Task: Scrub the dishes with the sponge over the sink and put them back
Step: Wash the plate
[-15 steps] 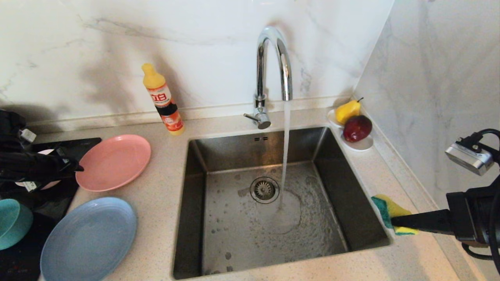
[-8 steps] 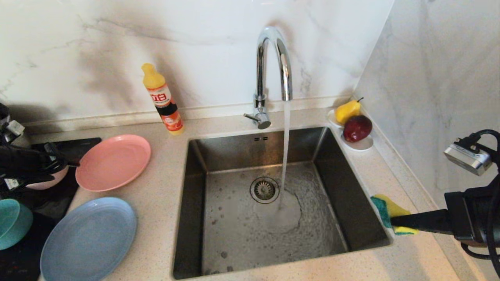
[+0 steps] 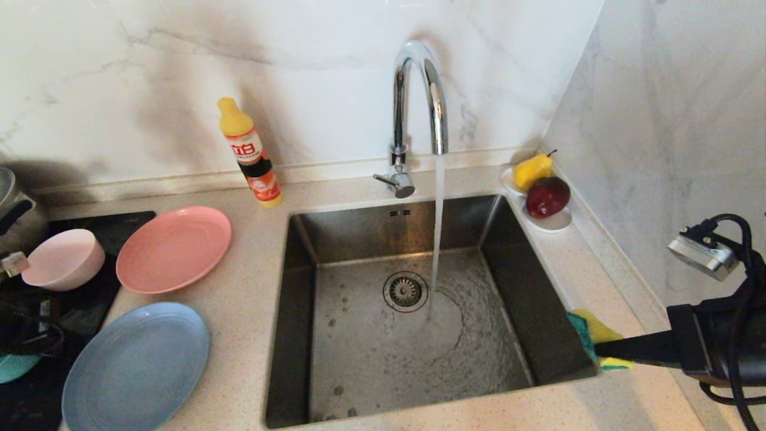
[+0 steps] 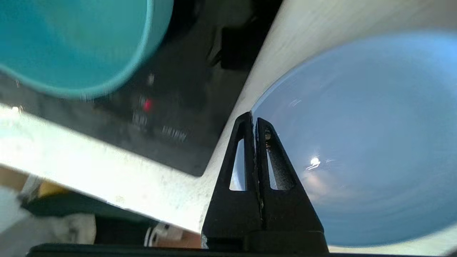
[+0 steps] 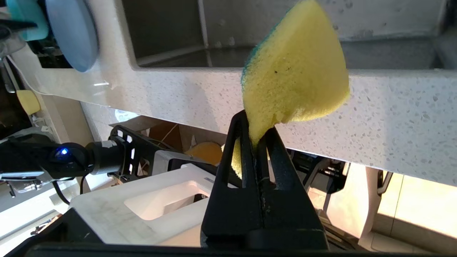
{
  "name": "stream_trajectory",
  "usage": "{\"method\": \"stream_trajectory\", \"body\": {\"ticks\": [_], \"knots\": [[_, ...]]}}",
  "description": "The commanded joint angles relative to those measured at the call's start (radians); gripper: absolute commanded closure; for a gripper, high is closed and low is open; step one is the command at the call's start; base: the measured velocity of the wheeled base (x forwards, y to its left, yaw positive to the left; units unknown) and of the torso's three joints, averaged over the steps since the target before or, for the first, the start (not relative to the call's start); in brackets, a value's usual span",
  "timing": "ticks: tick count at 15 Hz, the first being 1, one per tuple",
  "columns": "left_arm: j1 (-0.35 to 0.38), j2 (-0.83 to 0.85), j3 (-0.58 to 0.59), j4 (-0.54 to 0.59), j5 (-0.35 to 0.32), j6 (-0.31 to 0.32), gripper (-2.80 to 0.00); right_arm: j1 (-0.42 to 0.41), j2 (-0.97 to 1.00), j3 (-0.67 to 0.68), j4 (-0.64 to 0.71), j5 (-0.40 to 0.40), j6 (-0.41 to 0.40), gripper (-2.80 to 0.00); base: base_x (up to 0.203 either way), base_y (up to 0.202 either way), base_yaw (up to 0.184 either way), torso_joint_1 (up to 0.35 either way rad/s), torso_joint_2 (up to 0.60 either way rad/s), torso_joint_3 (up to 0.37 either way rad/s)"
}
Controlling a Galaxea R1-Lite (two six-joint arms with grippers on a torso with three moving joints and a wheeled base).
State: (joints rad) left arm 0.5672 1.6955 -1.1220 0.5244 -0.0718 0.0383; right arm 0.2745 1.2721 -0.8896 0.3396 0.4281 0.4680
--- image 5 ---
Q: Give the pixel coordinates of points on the black robot torso frame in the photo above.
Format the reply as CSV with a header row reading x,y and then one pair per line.
x,y
142,142

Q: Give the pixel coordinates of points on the yellow sponge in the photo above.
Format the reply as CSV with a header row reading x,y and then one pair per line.
x,y
296,71

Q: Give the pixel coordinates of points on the stainless steel sink basin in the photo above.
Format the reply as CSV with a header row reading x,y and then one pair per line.
x,y
167,32

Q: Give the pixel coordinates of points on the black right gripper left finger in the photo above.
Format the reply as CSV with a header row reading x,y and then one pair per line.
x,y
232,217

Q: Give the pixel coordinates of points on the blue plate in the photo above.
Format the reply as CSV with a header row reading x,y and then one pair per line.
x,y
71,32

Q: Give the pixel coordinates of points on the silver robot torso column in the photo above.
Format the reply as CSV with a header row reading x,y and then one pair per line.
x,y
18,175

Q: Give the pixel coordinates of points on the teal bowl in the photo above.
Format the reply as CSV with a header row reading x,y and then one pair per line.
x,y
28,18

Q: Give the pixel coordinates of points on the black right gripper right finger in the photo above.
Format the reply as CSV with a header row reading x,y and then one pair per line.
x,y
289,221

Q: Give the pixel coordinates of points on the small yellow pad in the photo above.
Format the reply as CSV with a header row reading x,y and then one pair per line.
x,y
28,101

